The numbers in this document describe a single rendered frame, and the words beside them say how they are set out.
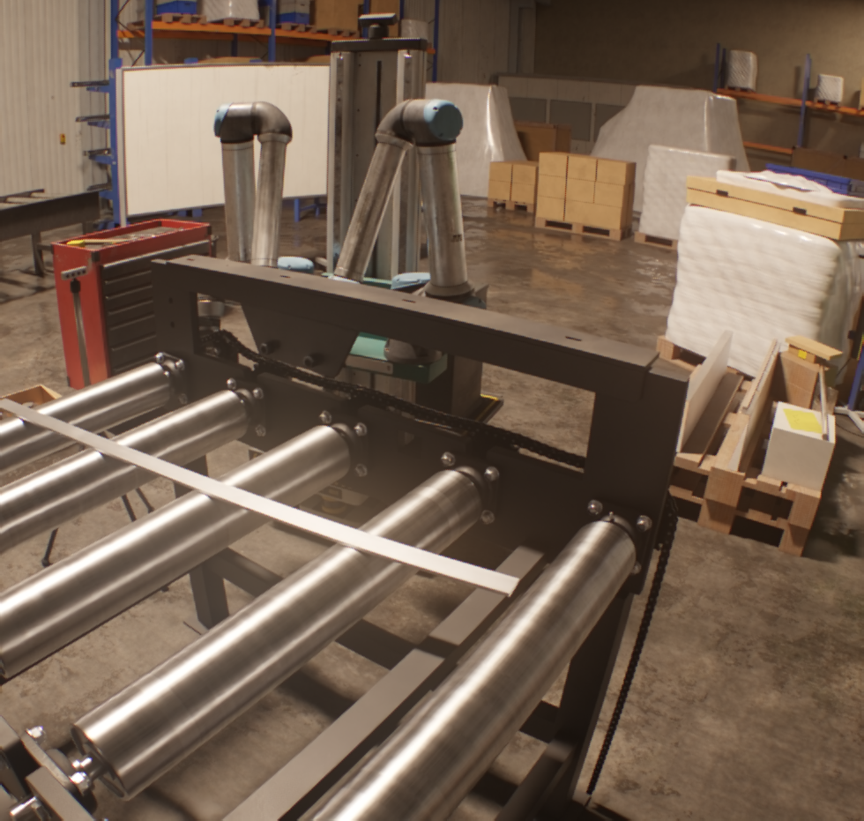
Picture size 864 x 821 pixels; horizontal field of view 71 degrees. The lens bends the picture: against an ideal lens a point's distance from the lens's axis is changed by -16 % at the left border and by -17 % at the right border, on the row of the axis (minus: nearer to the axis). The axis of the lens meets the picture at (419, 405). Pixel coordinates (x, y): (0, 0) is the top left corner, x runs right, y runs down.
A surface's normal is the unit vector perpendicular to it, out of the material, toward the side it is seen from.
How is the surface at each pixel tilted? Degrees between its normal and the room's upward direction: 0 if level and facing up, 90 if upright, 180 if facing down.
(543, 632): 25
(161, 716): 37
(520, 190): 90
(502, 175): 90
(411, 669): 0
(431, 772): 31
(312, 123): 90
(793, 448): 90
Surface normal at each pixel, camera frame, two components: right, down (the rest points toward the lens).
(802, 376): -0.89, 0.15
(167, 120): 0.52, 0.36
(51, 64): 0.83, 0.25
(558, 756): 0.04, -0.91
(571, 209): -0.48, 0.34
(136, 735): 0.52, -0.58
